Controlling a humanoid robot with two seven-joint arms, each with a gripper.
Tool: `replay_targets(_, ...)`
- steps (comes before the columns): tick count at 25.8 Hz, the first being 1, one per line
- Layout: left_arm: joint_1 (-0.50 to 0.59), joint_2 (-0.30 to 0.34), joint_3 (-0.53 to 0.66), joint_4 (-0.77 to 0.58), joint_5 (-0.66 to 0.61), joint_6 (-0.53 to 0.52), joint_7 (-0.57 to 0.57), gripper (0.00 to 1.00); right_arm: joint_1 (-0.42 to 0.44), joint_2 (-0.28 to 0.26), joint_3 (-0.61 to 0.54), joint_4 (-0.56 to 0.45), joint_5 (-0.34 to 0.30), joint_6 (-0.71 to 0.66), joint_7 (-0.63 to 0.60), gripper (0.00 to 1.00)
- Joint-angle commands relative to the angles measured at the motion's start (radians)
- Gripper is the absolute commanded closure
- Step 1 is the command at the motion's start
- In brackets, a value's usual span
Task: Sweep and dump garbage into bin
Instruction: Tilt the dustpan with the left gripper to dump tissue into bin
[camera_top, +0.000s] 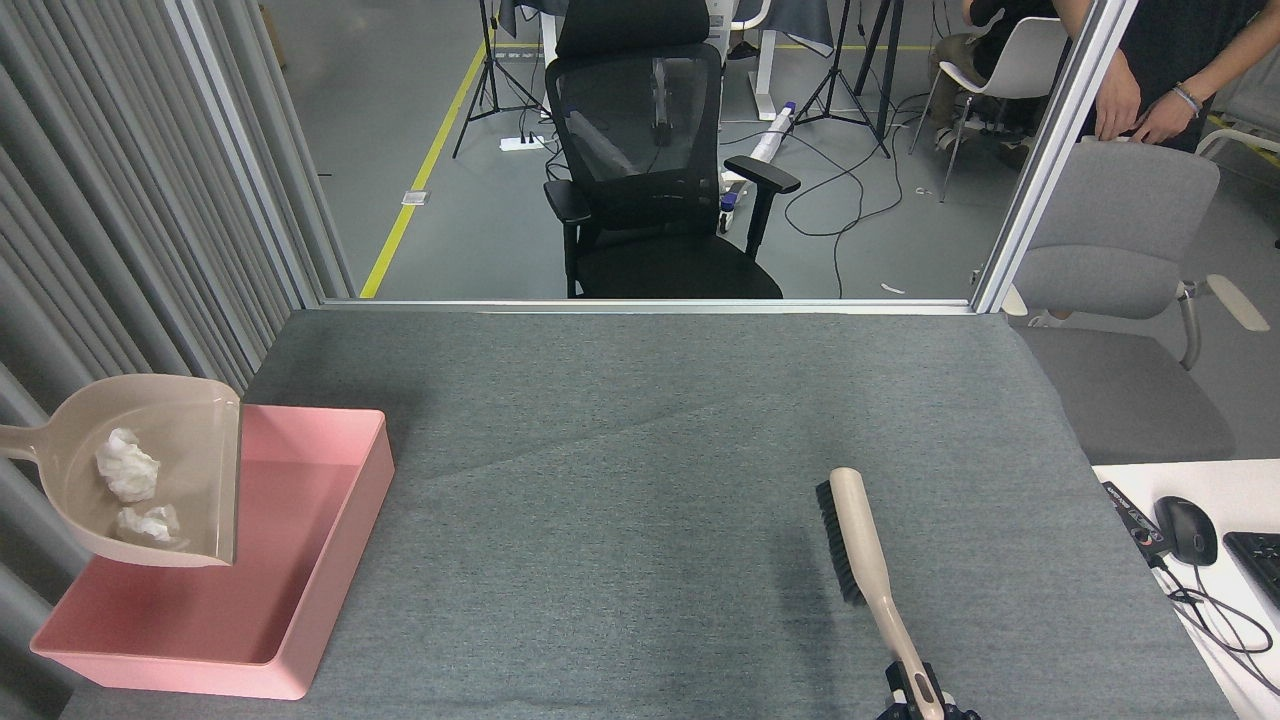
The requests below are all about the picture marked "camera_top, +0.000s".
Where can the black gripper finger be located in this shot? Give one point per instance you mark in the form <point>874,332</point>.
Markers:
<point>955,712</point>
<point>897,690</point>

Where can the beige brush with black bristles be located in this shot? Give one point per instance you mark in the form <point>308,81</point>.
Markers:
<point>860,540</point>

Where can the grey padded chair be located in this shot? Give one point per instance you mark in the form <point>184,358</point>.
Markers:
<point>1120,230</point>

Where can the beige plastic dustpan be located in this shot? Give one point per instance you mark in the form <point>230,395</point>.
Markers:
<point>190,450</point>

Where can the white paper ball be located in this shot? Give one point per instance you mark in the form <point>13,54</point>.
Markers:
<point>148,525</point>
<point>128,468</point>

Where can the person's left forearm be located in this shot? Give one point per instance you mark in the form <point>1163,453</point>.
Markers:
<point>1225,60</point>

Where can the person's right forearm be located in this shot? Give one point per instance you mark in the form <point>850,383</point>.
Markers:
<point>1118,70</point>

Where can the pink plastic bin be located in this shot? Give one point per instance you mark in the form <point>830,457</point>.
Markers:
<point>260,560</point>

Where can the person's right hand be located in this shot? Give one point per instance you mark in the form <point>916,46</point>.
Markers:
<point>1118,112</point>

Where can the person's left hand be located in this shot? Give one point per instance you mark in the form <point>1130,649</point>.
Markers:
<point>1165,122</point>

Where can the black handheld controller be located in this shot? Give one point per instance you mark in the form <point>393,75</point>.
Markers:
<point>1135,520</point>

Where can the black computer mouse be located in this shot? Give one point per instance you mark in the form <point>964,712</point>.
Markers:
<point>1187,530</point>

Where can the black keyboard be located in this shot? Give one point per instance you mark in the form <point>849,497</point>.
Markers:
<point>1260,565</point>

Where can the white side desk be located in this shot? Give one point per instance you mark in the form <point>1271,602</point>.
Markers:
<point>1240,490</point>

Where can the white and blue tube device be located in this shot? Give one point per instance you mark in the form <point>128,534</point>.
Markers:
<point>775,135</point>

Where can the black mesh office chair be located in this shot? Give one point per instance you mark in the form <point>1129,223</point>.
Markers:
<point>640,130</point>

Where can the black tripod stand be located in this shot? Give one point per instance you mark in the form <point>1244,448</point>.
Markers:
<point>885,70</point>
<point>490,70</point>

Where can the beige chair armrest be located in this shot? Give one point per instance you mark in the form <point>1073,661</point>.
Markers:
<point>1235,135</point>

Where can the white plastic chair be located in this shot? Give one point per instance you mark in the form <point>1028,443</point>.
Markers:
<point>1020,60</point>

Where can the white power strip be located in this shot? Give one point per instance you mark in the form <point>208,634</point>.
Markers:
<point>522,143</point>

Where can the seated person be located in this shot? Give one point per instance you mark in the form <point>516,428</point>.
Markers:
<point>990,30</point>

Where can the grey pleated curtain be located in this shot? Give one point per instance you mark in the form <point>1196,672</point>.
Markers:
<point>1255,95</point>
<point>100,250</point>

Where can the metal floor outlet plate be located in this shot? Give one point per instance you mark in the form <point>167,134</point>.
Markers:
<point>416,198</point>

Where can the standing person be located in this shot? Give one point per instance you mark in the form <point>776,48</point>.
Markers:
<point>1180,40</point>

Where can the silver frame rail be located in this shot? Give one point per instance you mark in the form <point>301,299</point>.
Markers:
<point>650,306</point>

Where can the silver frame post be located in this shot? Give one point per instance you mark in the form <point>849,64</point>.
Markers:
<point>1055,150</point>
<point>245,150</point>

